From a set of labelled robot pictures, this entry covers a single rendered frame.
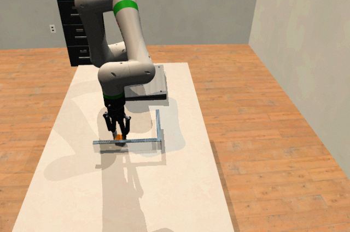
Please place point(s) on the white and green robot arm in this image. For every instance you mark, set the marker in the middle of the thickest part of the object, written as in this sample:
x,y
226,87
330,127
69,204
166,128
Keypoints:
x,y
114,75

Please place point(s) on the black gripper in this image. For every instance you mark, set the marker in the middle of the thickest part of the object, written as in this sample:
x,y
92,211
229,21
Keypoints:
x,y
120,115

